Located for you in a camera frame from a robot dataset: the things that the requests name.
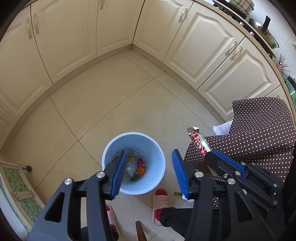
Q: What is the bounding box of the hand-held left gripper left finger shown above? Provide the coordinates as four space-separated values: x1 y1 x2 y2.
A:
28 150 128 241

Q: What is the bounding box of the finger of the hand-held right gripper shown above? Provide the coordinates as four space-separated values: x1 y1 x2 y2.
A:
212 149 250 173
205 151 245 184

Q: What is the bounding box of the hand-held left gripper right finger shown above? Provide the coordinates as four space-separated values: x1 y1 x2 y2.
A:
171 149 273 241

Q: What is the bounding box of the clear plastic film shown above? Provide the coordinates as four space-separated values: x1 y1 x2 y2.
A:
124 162 137 178

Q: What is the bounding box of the light blue trash bin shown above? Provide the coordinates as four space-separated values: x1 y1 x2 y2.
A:
102 132 166 195

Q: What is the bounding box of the white paper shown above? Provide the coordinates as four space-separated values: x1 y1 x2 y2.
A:
213 120 233 135

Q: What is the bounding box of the red white patterned wrapper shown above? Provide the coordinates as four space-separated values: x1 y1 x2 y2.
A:
187 126 216 176

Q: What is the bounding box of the right white slipper foot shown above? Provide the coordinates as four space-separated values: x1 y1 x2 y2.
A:
151 188 169 226

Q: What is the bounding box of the brown polka dot tablecloth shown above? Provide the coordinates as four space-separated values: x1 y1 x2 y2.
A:
184 97 296 210

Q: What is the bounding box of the pink red slipper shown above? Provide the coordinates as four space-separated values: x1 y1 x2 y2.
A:
105 204 121 239

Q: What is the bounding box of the person's black trouser leg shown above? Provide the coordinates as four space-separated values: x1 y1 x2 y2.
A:
159 207 197 241

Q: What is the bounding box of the brown wooden furniture leg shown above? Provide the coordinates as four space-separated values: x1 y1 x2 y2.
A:
135 221 147 241

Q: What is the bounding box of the green frosted glass door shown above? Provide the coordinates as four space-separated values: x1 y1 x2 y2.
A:
0 154 45 234

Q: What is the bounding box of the green electric cooker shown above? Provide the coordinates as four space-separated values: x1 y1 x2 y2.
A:
283 76 296 102

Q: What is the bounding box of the pink chopstick holder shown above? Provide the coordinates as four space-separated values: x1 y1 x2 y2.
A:
275 54 289 72

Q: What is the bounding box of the steel wok with lid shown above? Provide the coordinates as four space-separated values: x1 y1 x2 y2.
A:
248 16 280 49

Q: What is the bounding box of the black gas hob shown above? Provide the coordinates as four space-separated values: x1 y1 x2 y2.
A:
211 0 278 58

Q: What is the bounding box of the cream base cabinet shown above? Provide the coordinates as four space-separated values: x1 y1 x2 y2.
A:
0 0 293 144

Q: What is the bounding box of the steel steamer pot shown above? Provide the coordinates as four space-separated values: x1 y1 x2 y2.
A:
225 0 255 14

